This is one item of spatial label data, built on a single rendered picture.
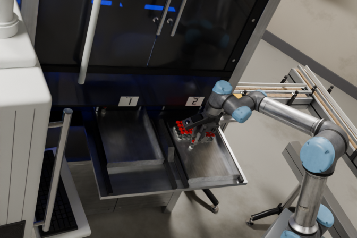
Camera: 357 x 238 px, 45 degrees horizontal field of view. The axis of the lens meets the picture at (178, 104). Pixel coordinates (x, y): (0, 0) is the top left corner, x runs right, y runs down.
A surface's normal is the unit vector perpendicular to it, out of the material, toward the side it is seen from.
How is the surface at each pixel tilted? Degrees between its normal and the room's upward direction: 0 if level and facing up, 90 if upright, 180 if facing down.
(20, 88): 0
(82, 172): 90
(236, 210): 0
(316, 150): 84
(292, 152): 90
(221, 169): 0
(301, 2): 90
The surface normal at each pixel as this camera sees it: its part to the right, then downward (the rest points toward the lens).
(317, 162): -0.67, 0.18
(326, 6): -0.57, 0.40
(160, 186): 0.29, -0.72
